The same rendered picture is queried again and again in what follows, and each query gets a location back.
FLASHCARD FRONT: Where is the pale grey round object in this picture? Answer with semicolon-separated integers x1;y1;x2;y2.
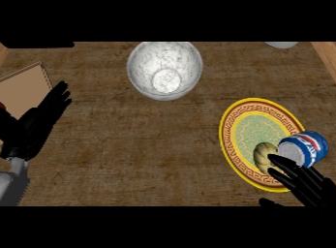
263;41;299;49

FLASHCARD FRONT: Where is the blue and white can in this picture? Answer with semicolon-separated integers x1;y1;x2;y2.
275;130;328;170

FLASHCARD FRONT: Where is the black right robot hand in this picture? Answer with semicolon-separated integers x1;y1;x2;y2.
257;153;336;207

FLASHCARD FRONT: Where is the yellow patterned plate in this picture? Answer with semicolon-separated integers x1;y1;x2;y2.
216;97;306;194

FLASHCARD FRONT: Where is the black appliance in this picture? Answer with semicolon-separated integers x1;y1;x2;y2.
0;41;75;49

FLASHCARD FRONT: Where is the tan cutting board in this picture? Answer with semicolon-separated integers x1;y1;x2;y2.
0;61;54;155

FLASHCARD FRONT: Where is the white marble bowl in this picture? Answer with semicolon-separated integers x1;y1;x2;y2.
125;41;204;102

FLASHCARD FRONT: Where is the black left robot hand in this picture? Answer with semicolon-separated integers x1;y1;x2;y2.
0;80;72;162

